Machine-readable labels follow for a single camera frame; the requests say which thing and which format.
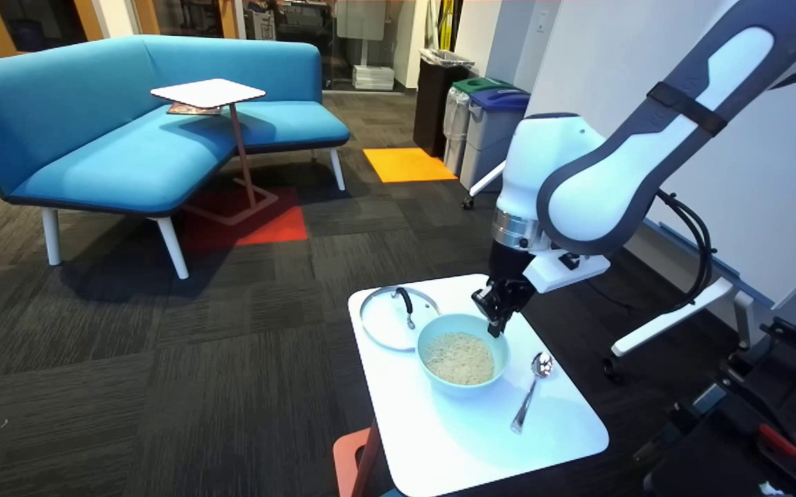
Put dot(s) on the black trash bin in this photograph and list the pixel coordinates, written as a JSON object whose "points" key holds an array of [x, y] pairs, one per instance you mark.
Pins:
{"points": [[435, 100]]}

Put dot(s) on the white-top side table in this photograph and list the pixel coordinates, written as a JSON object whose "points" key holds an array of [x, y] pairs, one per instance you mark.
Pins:
{"points": [[207, 92]]}

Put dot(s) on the white storage box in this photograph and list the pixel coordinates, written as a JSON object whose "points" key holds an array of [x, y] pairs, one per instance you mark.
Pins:
{"points": [[371, 77]]}

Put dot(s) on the metal spoon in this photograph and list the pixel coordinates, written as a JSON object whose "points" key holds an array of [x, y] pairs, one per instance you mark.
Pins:
{"points": [[541, 367]]}

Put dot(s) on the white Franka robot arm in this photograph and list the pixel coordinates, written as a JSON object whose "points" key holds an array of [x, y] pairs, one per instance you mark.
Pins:
{"points": [[602, 183]]}

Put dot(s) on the black mounting plate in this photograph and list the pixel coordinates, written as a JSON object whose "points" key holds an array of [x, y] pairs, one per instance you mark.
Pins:
{"points": [[786, 396]]}

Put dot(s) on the red table base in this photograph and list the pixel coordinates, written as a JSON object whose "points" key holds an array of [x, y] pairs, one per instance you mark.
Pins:
{"points": [[348, 460]]}

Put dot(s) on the rolling whiteboard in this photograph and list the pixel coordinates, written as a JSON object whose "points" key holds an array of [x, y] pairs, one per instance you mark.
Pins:
{"points": [[766, 231]]}

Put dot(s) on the glass pot lid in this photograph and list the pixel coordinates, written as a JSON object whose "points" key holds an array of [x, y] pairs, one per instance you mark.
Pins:
{"points": [[377, 320]]}

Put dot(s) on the grey bin with blue lid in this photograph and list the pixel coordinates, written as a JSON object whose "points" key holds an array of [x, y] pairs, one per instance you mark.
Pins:
{"points": [[490, 128]]}

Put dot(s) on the grey bin with green lid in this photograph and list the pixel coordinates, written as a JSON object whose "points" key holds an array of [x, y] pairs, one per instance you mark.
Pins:
{"points": [[458, 114]]}

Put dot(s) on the blue corner sofa white legs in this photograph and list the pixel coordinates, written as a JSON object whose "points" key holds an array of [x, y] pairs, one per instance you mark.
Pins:
{"points": [[96, 139]]}

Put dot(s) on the blue bowl with rice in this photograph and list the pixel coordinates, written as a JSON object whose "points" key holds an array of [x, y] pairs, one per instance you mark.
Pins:
{"points": [[464, 382]]}

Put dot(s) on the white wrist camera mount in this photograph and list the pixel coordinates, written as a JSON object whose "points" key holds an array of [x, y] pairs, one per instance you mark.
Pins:
{"points": [[566, 271]]}

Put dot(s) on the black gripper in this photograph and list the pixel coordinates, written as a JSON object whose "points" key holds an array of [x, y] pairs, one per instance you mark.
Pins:
{"points": [[511, 280]]}

